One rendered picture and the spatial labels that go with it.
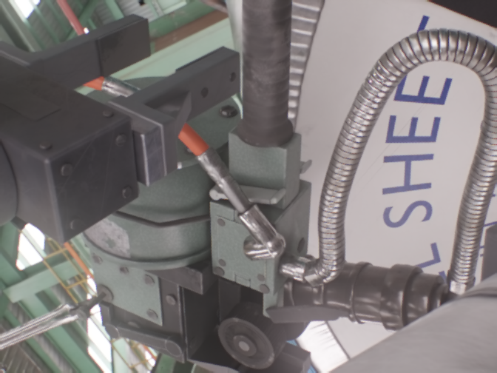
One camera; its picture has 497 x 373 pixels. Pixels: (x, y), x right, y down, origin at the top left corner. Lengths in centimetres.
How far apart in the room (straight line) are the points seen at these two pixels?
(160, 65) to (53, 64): 525
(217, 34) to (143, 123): 524
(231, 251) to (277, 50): 17
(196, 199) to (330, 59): 21
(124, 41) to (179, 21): 590
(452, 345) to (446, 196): 61
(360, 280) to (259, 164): 16
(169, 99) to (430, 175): 45
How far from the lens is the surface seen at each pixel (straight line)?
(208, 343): 77
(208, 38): 562
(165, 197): 59
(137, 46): 49
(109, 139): 36
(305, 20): 71
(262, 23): 52
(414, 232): 85
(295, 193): 60
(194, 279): 64
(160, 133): 37
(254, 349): 70
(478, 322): 24
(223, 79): 44
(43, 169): 34
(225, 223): 60
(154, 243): 62
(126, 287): 71
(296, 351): 74
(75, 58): 46
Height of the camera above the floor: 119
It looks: 10 degrees up
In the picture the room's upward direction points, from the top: 114 degrees counter-clockwise
